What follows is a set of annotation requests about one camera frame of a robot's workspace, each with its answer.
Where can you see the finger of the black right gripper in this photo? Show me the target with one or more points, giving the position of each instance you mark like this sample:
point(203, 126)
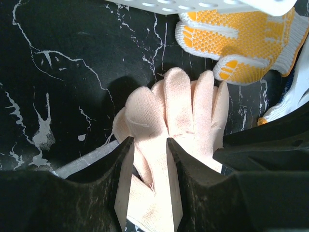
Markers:
point(281, 145)

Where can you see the orange dotted work glove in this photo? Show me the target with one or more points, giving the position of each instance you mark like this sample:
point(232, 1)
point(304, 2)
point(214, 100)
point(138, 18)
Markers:
point(244, 45)

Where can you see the white plastic storage basket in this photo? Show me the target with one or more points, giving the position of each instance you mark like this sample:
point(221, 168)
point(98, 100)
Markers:
point(168, 7)

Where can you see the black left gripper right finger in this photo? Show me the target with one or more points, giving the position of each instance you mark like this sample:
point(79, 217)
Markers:
point(257, 201)

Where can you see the white cotton glove orange cuff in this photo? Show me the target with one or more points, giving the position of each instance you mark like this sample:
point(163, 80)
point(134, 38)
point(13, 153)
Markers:
point(298, 92)

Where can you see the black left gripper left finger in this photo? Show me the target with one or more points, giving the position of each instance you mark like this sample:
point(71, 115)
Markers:
point(89, 195)

